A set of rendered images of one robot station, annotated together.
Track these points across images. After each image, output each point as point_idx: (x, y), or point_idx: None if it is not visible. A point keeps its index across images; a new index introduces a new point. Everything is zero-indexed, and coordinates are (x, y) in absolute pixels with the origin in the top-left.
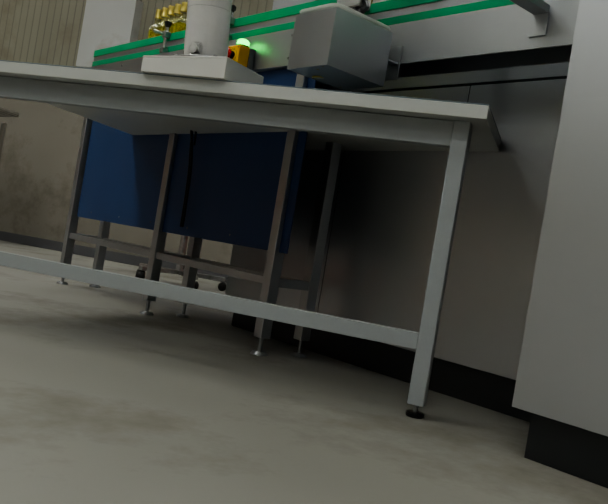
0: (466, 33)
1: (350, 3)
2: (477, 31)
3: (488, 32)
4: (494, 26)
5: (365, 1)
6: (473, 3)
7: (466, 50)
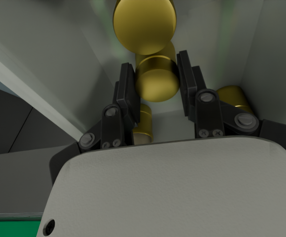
0: (25, 178)
1: (119, 160)
2: (11, 180)
3: None
4: None
5: (51, 184)
6: (15, 235)
7: (31, 156)
